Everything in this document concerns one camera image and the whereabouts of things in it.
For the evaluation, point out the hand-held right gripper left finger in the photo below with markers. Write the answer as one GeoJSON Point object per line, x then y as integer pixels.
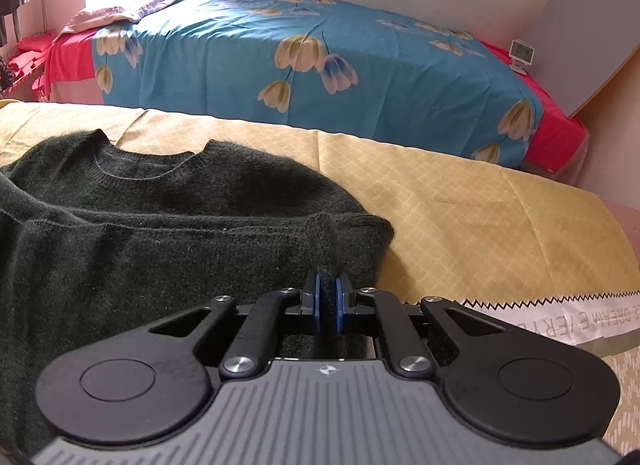
{"type": "Point", "coordinates": [314, 305]}

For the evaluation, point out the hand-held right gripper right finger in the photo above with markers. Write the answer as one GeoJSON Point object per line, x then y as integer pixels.
{"type": "Point", "coordinates": [341, 305]}

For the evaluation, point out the dark green knit sweater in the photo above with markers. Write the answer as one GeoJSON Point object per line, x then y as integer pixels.
{"type": "Point", "coordinates": [150, 225]}

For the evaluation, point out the yellow patterned bed sheet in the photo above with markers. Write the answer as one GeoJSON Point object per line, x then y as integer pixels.
{"type": "Point", "coordinates": [450, 205]}

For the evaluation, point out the blue floral quilt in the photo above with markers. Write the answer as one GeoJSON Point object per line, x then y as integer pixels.
{"type": "Point", "coordinates": [225, 70]}

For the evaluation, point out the beige chevron bed sheet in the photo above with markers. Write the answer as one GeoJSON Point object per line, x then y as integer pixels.
{"type": "Point", "coordinates": [625, 385]}

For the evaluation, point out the white digital clock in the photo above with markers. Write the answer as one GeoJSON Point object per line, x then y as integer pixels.
{"type": "Point", "coordinates": [522, 52]}

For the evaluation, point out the pink floral pillow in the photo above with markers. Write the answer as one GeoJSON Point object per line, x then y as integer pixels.
{"type": "Point", "coordinates": [115, 12]}

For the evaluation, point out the grey board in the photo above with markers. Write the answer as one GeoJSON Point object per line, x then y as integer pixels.
{"type": "Point", "coordinates": [580, 35]}

